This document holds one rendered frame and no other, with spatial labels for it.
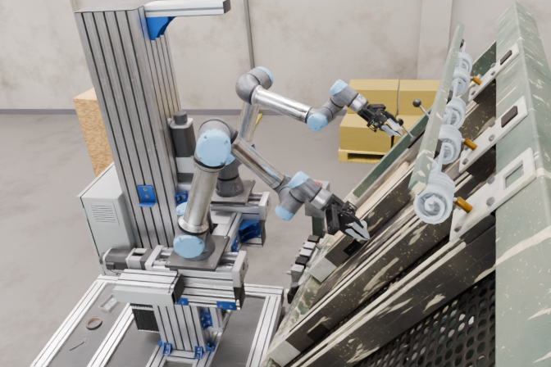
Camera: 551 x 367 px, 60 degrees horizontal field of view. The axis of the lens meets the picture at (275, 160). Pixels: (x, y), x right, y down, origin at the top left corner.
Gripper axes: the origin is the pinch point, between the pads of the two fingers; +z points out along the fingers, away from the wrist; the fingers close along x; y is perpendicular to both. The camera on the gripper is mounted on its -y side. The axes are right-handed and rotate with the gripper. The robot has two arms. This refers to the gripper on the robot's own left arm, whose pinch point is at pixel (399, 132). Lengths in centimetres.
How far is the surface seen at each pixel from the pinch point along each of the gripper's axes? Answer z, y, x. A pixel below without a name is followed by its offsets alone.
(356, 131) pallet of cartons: 3, -225, -130
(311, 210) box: -3, -19, -79
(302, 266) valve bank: 6, 24, -76
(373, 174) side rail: 8.9, -24.8, -39.4
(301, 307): 9, 62, -57
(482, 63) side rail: 9.8, -24.8, 37.3
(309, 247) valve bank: 5, 9, -77
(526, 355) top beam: 2, 151, 58
